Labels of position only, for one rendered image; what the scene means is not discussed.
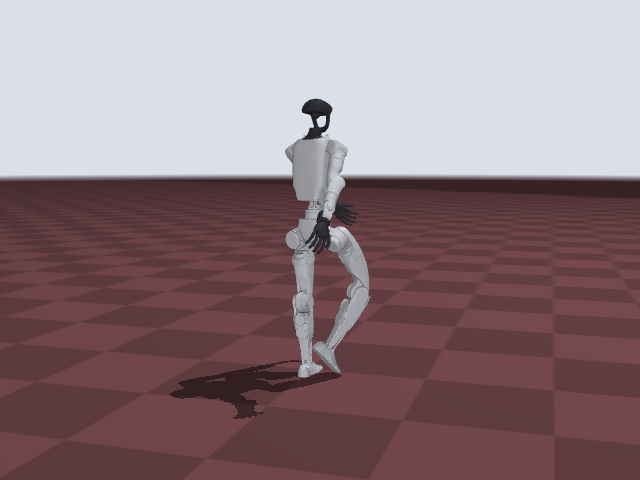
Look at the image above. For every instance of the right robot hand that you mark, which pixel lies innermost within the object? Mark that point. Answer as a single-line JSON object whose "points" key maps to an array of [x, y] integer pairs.
{"points": [[322, 232]]}

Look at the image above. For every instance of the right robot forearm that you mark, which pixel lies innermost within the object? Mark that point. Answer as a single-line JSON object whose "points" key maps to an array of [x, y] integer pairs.
{"points": [[331, 194]]}

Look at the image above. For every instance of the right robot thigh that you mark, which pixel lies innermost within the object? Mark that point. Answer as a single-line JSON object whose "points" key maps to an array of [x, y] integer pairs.
{"points": [[350, 254]]}

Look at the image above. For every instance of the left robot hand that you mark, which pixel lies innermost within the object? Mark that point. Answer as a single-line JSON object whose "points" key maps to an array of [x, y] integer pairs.
{"points": [[340, 212]]}

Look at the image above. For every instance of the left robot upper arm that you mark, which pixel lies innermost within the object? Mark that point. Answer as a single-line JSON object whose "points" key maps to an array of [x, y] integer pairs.
{"points": [[289, 152]]}

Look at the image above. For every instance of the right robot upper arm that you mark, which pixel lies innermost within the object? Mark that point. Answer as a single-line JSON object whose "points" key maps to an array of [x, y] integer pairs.
{"points": [[337, 152]]}

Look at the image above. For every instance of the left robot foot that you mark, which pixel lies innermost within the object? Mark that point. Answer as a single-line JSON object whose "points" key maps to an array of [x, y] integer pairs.
{"points": [[306, 371]]}

